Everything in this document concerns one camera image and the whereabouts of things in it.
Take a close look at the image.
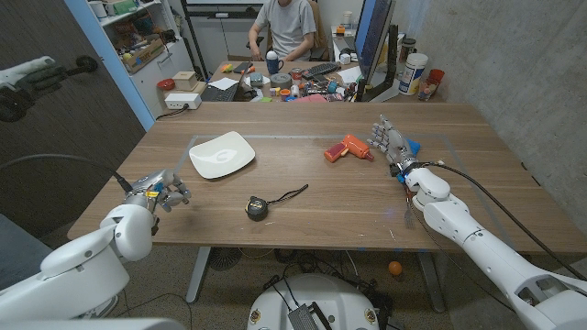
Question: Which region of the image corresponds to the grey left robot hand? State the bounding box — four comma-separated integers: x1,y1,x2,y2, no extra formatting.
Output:
122,168,193,215

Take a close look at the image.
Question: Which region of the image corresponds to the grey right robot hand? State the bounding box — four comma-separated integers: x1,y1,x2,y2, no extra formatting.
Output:
368,114,419,171

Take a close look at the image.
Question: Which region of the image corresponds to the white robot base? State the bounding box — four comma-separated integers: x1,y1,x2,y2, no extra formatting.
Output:
247,273,381,330

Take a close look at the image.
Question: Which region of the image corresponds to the white paper plate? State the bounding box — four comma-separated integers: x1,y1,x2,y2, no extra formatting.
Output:
188,130,257,181

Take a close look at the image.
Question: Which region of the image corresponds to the black tape measure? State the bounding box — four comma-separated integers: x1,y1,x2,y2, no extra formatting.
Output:
245,183,310,223

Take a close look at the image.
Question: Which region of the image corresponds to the grey tape roll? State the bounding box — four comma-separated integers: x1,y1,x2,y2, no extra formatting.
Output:
270,72,294,91

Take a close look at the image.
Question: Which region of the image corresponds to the orange toy drill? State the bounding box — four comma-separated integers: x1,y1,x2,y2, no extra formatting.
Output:
323,134,375,164

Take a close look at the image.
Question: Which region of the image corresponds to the clear plastic cup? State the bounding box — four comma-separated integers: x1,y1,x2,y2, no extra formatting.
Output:
417,77,437,102

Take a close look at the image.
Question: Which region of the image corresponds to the white canister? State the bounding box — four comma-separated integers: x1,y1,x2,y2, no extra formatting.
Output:
397,52,429,96

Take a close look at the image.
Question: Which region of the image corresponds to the white power box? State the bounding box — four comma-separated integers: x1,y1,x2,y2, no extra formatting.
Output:
163,92,203,111

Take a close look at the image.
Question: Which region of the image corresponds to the white table leg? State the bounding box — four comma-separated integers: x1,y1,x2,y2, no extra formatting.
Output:
185,247,212,304
415,251,447,314

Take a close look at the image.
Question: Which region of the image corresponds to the black keyboard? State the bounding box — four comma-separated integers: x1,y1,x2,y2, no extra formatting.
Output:
301,61,342,80

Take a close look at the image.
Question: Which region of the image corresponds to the white shelf unit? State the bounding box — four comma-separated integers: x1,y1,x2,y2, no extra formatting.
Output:
86,0,196,118

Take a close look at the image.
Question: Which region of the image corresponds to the computer monitor on stand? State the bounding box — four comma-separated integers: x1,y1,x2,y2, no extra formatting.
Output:
353,0,400,103

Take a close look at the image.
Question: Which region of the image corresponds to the small beige box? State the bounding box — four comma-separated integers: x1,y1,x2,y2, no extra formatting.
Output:
172,71,200,92

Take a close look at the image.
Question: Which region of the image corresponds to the dark laptop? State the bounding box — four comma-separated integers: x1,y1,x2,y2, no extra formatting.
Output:
200,68,253,103

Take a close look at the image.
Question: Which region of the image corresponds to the wooden office desk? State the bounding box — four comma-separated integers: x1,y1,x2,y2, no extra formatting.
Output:
208,60,446,105

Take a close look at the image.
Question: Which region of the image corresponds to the cardboard box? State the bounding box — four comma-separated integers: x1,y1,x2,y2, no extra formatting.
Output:
122,37,167,74

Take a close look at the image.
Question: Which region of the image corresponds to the white sneaker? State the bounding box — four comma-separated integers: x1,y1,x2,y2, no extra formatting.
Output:
80,295,118,320

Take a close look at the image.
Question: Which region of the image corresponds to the brown chair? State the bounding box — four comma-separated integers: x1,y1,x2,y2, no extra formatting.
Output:
307,0,330,61

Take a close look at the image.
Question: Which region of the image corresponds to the blue mug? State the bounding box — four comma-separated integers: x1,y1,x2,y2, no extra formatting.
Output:
265,49,285,76

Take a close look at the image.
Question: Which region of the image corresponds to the white robot torso edge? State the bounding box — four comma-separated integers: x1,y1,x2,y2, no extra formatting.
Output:
0,317,187,330

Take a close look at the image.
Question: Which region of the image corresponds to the seated person grey shirt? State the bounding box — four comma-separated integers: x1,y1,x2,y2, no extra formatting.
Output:
247,0,317,63

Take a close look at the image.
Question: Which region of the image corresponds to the black white teleoperation glove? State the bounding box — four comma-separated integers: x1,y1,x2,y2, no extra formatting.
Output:
0,55,70,123

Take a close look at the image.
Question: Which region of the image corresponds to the red handled metal fork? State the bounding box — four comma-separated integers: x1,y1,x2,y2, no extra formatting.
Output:
403,185,416,230

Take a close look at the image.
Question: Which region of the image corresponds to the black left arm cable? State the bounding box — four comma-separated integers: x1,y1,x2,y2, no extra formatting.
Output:
0,153,134,193

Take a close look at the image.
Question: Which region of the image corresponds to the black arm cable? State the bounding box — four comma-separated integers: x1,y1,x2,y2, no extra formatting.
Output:
421,159,587,283
0,153,134,193

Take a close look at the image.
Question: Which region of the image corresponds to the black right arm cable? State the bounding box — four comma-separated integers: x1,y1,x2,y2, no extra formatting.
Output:
421,159,587,283

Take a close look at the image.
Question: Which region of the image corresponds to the black door handle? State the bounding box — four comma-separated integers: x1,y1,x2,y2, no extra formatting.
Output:
68,55,99,74

